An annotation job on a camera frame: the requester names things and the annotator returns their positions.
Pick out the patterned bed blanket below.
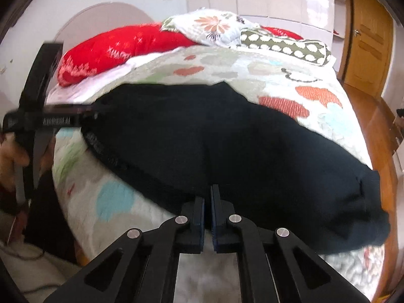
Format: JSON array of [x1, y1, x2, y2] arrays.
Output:
[[47, 46, 389, 303]]

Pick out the arched bed headboard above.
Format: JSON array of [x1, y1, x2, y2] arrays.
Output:
[[53, 3, 162, 55]]

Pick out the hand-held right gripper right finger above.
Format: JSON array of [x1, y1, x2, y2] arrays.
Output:
[[210, 184, 372, 303]]

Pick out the thin cable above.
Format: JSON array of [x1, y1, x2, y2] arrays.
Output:
[[5, 244, 62, 292]]

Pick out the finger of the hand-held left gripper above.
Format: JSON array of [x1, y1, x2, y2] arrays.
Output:
[[80, 104, 102, 133]]

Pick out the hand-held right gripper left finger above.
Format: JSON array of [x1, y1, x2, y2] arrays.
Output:
[[42, 196, 205, 303]]

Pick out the white floral pillow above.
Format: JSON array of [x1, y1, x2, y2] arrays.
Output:
[[161, 8, 263, 50]]

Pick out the red patterned pillow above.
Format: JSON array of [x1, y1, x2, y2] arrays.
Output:
[[261, 25, 304, 40], [57, 23, 200, 88]]

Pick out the green polka dot bolster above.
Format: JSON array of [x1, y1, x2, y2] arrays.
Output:
[[239, 28, 333, 67]]

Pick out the black pants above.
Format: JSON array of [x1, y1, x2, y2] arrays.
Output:
[[80, 81, 391, 255]]

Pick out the person's left hand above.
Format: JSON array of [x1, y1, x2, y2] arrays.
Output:
[[0, 132, 31, 193]]

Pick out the white bed sheet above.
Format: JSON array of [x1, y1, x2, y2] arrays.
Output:
[[47, 50, 179, 105]]

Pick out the wooden door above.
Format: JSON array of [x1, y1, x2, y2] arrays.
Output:
[[342, 0, 394, 99]]

